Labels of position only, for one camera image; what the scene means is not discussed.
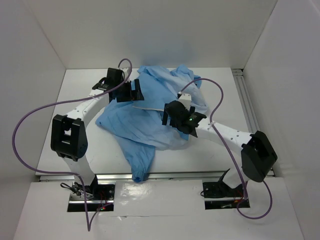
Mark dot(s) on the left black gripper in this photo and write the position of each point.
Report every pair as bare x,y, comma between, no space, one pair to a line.
132,95

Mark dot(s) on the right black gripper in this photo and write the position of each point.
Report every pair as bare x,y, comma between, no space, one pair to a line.
165,118

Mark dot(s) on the light blue zip jacket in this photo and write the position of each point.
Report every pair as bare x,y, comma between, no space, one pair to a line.
137,125

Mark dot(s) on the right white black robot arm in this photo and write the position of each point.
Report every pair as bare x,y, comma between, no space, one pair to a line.
225,136

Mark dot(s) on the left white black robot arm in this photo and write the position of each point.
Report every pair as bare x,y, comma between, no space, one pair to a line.
68,132

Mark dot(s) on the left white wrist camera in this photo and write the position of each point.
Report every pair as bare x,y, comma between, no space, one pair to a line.
127,72

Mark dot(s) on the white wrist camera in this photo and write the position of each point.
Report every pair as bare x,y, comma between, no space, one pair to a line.
127,72
185,99

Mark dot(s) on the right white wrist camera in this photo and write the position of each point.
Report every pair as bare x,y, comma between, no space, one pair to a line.
185,99

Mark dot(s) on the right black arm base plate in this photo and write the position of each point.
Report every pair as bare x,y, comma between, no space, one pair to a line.
217,190

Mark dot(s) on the right aluminium frame rail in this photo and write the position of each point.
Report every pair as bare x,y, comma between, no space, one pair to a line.
246,100

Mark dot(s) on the aluminium frame rail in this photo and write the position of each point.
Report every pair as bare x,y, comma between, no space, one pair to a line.
246,100
151,176

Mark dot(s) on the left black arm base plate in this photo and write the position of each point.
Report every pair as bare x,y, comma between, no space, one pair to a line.
103,193

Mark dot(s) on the front aluminium frame rail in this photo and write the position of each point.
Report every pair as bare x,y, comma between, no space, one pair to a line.
151,176

